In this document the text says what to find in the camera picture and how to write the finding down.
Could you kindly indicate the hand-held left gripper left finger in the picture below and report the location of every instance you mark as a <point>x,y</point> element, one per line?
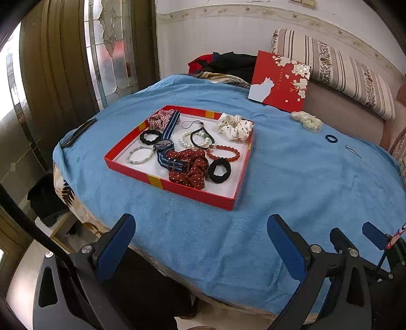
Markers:
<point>115,244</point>

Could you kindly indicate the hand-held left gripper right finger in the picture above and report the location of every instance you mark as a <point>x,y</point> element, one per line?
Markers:
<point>285,250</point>

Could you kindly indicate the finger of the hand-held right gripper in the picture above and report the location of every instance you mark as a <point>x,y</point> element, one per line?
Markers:
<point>340,239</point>
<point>374,233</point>

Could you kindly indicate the red box tray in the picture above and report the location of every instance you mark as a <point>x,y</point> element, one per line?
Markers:
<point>196,196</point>

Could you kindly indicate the black scrunchie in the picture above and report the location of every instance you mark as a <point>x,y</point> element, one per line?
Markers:
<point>158,135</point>
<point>228,173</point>

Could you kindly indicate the red polka dot scrunchie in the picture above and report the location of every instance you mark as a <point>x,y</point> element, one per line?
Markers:
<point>193,174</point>

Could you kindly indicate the blue blanket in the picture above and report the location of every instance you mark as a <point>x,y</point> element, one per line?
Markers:
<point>285,196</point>

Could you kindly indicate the leaf patterned bed sheet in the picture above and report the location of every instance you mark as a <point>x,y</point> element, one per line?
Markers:
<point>66,193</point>

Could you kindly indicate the black bag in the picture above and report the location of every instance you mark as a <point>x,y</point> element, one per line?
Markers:
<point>44,200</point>

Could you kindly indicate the silver hair clip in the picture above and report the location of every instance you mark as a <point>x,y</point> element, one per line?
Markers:
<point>352,150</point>

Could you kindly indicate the black flat bar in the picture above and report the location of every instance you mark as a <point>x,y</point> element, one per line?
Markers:
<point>79,131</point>

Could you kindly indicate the cream scrunchie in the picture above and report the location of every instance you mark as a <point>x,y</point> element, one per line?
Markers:
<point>309,122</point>

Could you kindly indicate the red checkered scrunchie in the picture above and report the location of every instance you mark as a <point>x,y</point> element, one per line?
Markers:
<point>157,119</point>

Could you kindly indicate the white polka dot scrunchie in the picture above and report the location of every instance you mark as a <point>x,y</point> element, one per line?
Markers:
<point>234,127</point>

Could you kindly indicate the long striped floral cushion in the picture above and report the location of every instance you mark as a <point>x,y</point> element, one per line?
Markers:
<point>342,76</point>

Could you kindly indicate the red floral box lid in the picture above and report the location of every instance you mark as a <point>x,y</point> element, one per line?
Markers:
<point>285,88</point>

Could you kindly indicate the wooden glazed door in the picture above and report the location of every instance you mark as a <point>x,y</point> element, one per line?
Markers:
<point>47,79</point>

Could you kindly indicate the pile of clothes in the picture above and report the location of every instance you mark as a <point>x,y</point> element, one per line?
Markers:
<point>228,63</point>

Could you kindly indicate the pink upholstered bed frame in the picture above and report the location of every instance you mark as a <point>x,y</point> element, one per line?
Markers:
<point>349,117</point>

